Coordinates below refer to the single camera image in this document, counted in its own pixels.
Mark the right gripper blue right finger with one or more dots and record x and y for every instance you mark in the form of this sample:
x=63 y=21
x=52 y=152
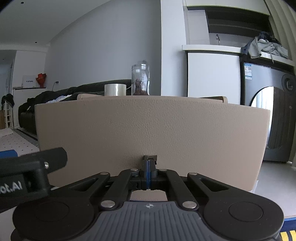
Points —
x=172 y=184

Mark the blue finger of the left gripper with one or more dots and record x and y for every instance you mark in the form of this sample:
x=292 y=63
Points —
x=8 y=154

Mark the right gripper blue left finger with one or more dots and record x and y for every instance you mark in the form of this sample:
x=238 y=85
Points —
x=124 y=184

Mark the black top drawer ring handle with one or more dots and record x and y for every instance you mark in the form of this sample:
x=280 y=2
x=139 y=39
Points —
x=152 y=158

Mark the beige plastic drawer cabinet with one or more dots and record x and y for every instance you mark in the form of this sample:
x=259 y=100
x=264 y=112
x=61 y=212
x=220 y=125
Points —
x=219 y=99

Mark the white dotted floor rug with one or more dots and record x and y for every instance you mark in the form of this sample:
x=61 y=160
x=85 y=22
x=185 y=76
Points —
x=10 y=140

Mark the white box on shelf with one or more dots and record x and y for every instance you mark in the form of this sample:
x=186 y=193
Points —
x=29 y=81

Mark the clothes pile on sofa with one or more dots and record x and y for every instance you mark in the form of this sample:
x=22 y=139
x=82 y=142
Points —
x=60 y=98

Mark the red object on shelf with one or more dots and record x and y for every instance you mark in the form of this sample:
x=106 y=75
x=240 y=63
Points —
x=41 y=78

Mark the clear tape roll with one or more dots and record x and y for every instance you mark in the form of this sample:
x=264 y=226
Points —
x=115 y=89

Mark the glass jar with dried fruit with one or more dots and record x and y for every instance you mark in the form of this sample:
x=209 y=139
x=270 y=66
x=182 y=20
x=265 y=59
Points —
x=140 y=78

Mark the white cabinet under counter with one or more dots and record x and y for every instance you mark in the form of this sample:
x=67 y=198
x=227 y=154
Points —
x=212 y=74

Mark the silver washing machine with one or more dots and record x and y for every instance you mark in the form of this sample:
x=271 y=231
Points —
x=272 y=89

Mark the white countertop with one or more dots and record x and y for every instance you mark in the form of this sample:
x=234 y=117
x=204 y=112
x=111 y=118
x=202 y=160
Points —
x=235 y=51

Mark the chrome faucet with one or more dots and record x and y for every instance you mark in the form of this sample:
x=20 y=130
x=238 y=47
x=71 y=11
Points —
x=218 y=39

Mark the grey clothes on counter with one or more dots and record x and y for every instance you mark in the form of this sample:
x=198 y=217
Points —
x=264 y=42

